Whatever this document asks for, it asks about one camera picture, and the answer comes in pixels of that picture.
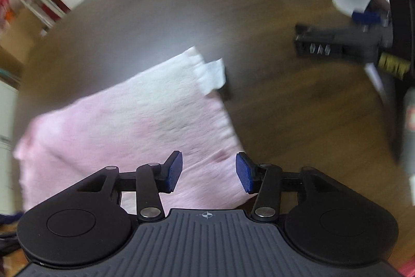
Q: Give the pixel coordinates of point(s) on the pink towel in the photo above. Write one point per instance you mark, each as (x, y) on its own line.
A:
(129, 121)

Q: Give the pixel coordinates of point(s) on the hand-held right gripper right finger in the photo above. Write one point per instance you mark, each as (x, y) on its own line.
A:
(243, 171)

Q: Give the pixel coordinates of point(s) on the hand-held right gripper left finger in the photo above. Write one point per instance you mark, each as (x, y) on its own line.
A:
(174, 171)

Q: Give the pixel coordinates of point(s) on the dark slanted bar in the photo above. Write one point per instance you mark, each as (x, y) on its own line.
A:
(390, 114)

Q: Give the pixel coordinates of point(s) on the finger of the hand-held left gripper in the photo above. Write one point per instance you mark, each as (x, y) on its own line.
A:
(334, 41)
(366, 16)

